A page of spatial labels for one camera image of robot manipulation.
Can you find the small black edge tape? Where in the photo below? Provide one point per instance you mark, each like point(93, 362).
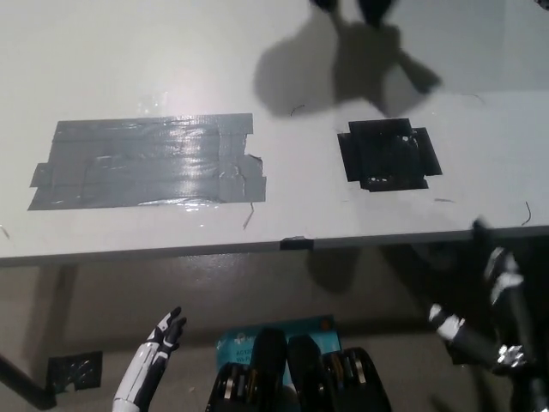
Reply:
point(297, 244)

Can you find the clear tape piece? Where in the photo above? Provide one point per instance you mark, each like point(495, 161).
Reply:
point(151, 104)

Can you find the teal cardboard box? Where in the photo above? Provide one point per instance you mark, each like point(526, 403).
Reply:
point(240, 343)

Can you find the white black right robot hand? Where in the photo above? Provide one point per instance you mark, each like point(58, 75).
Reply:
point(508, 283)

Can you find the grey duct tape patch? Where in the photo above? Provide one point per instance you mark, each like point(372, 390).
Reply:
point(146, 163)

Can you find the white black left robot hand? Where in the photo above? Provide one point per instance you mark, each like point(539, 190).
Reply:
point(148, 365)

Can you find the grey table leg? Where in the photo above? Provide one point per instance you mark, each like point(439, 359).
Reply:
point(58, 309)

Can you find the black tape square patch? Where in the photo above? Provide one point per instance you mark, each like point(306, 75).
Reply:
point(388, 156)

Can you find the black floor tape patch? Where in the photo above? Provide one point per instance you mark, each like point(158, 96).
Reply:
point(75, 371)

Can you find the black table foot bar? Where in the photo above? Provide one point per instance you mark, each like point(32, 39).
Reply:
point(25, 384)

